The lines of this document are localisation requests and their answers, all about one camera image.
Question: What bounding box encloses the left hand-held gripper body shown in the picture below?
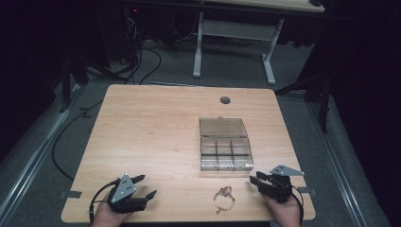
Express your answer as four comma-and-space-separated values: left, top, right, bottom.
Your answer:
107, 173, 149, 215

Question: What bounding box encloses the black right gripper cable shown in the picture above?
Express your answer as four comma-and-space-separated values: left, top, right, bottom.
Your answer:
290, 184, 305, 224

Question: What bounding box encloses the person's left hand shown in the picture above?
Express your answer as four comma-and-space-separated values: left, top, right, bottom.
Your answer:
91, 198, 134, 227

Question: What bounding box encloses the white metal frame desk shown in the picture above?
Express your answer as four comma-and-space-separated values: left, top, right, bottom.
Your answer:
192, 0, 326, 86

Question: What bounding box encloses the grey tape strip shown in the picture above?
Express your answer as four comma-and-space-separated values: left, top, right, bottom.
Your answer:
297, 186, 318, 198
59, 190, 82, 200

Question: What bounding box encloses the clear plastic compartment box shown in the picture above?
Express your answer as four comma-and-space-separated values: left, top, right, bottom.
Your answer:
199, 116, 255, 172

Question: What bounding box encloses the aluminium floor rail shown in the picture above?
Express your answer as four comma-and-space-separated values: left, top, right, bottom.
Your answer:
309, 101, 370, 227
0, 84, 81, 220

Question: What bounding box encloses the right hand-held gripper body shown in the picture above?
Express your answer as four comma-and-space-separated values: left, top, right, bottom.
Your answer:
257, 164, 305, 203

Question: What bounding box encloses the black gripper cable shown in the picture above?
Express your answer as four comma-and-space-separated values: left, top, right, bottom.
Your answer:
290, 184, 305, 224
88, 178, 122, 226

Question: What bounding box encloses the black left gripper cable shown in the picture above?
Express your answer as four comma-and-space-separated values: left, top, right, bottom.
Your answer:
88, 178, 122, 226

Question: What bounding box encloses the black metal stand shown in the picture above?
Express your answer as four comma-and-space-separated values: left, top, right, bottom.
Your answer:
274, 70, 334, 134
59, 53, 91, 114

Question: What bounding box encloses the bundle of black cables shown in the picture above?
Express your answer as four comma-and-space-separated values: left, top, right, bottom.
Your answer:
108, 8, 163, 86

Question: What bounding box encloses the long black floor cable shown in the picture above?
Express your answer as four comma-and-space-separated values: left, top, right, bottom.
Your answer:
51, 99, 105, 183

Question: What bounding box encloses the person's right hand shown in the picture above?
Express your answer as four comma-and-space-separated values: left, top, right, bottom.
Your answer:
260, 192, 303, 227

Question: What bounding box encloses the beaded bracelet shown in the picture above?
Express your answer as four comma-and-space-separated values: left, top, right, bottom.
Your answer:
213, 185, 236, 215

